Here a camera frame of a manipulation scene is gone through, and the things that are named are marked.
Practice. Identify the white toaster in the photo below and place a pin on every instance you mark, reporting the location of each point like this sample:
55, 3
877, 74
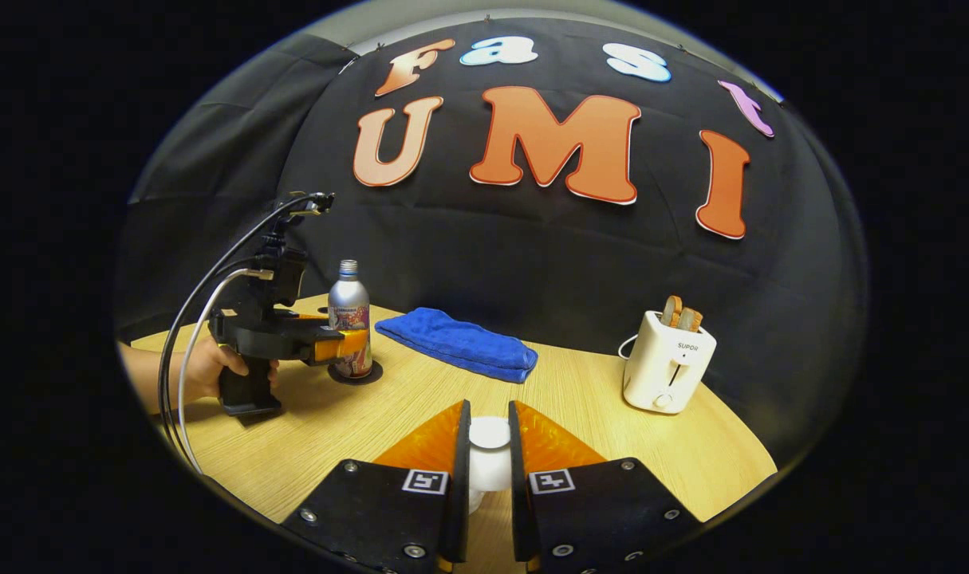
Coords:
663, 371

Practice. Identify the black round coaster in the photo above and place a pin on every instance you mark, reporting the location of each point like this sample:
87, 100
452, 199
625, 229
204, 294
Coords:
372, 375

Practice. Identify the brown toast slice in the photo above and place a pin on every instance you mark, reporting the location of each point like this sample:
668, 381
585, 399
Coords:
690, 320
671, 311

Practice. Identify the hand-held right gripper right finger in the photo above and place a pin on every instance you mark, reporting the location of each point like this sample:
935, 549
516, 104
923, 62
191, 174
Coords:
520, 494

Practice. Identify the silver water bottle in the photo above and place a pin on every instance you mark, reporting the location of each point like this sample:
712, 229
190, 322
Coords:
348, 307

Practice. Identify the blue folded towel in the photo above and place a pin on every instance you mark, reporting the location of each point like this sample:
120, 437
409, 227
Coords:
460, 344

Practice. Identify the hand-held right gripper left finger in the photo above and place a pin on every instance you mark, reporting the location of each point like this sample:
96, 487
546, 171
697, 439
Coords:
458, 494

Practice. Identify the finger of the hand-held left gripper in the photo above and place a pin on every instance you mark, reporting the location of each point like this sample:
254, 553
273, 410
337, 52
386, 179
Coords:
336, 347

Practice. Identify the black backdrop cloth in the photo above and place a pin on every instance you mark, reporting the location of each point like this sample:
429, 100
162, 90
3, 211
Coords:
532, 255

